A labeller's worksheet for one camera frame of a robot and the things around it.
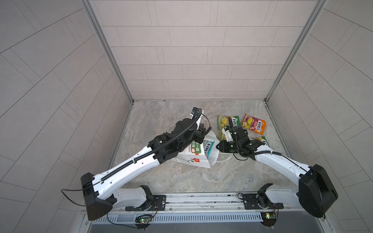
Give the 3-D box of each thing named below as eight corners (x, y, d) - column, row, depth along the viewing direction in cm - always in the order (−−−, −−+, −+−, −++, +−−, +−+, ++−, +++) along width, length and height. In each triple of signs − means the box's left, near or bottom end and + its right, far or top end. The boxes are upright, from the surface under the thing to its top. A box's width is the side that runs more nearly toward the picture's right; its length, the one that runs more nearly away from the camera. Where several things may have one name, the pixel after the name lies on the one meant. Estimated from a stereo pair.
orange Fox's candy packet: (240, 126, 103) (241, 124, 100) (243, 116, 109) (245, 113, 106) (262, 134, 99) (264, 132, 96) (265, 123, 105) (266, 120, 102)
